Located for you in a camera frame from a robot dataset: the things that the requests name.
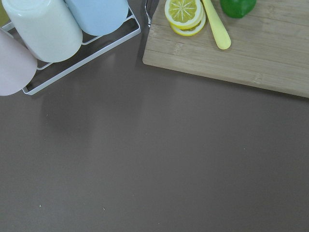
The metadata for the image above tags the lower lemon slice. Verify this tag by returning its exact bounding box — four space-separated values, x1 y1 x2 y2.
170 12 206 37

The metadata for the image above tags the lemon slice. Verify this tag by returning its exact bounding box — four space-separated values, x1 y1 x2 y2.
170 12 206 37
164 0 203 29

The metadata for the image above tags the yellow plastic knife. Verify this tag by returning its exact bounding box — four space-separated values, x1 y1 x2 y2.
202 0 231 50

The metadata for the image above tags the upper lemon slice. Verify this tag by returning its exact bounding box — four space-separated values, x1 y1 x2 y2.
164 0 203 29

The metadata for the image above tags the light blue cup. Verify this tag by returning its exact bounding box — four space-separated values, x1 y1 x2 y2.
65 0 129 36

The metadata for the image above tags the bamboo cutting board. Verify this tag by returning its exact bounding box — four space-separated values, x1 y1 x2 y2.
143 0 309 97

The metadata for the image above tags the green lime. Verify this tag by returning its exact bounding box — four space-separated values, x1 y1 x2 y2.
220 0 257 18

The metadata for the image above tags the white cup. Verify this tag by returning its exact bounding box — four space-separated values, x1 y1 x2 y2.
2 0 83 63

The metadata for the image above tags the pink cup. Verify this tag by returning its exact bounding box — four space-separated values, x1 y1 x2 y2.
0 29 37 96

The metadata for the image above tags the white wire cup rack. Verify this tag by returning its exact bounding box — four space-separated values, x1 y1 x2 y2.
0 4 141 96

